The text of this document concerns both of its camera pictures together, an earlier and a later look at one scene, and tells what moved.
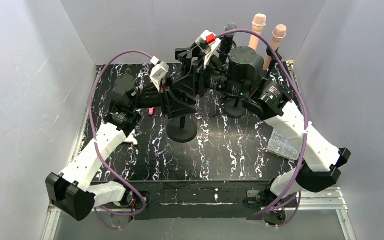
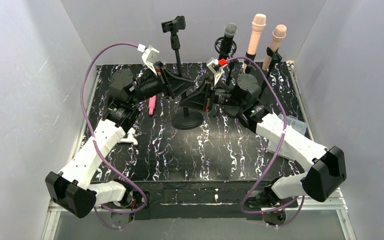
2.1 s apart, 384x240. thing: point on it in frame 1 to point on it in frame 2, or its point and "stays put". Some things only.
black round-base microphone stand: x=181 y=130 to x=185 y=120
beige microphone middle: x=258 y=25 stays put
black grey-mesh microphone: x=227 y=43 stays put
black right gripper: x=196 y=74 to x=207 y=97
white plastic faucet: x=131 y=138 stays put
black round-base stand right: x=276 y=56 stays put
